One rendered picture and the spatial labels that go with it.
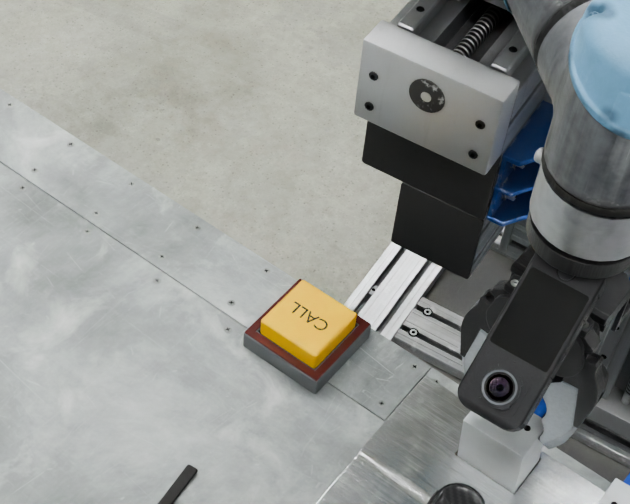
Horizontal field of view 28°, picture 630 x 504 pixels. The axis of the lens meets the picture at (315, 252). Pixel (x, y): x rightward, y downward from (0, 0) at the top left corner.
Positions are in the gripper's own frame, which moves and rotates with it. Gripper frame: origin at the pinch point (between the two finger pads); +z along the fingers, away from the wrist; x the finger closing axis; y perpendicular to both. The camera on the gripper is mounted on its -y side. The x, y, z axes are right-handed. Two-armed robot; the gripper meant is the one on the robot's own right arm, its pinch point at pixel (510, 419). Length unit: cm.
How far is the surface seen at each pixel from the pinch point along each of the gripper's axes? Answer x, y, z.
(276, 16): 108, 115, 94
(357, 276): 54, 70, 94
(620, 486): -8.8, 1.2, 1.4
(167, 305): 32.5, -0.8, 13.2
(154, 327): 31.8, -3.3, 13.2
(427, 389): 7.2, 1.1, 4.4
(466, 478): 0.7, -3.5, 4.4
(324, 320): 19.4, 4.6, 9.6
